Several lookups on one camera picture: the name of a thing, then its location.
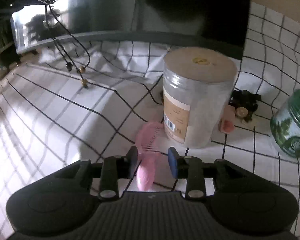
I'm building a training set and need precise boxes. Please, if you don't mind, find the pink plastic comb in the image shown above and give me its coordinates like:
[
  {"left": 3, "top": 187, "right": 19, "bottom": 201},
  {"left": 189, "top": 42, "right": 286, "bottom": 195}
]
[{"left": 135, "top": 121, "right": 164, "bottom": 191}]

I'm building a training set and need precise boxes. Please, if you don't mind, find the brown striped furry tail keychain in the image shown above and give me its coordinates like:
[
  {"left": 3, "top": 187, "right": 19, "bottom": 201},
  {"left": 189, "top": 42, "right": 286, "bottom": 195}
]
[{"left": 36, "top": 0, "right": 91, "bottom": 88}]

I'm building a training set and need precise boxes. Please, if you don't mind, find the small pink orange eraser item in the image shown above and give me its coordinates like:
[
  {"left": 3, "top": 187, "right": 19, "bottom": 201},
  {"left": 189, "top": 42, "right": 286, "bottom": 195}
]
[{"left": 219, "top": 105, "right": 236, "bottom": 134}]

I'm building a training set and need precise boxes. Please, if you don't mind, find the white grid-pattern tablecloth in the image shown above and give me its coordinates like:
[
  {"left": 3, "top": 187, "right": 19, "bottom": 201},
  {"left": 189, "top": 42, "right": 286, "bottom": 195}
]
[{"left": 0, "top": 3, "right": 300, "bottom": 239}]

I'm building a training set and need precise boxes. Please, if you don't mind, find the black hair accessory pile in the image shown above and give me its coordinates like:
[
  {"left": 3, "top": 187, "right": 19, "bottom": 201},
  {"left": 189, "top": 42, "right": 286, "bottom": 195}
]
[{"left": 229, "top": 90, "right": 261, "bottom": 122}]

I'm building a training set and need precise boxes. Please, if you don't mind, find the clear jar with tan lid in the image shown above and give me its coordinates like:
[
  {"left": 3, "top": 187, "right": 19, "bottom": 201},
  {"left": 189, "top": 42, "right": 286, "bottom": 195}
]
[{"left": 163, "top": 47, "right": 237, "bottom": 148}]

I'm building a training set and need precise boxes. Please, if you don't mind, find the green-lidded glass jar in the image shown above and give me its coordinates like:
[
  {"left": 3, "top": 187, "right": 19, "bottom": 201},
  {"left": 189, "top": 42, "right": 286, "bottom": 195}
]
[{"left": 270, "top": 89, "right": 300, "bottom": 158}]

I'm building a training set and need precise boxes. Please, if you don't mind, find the black monitor screen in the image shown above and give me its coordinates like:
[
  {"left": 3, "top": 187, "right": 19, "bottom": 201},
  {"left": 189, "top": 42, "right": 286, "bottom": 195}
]
[{"left": 11, "top": 0, "right": 250, "bottom": 59}]

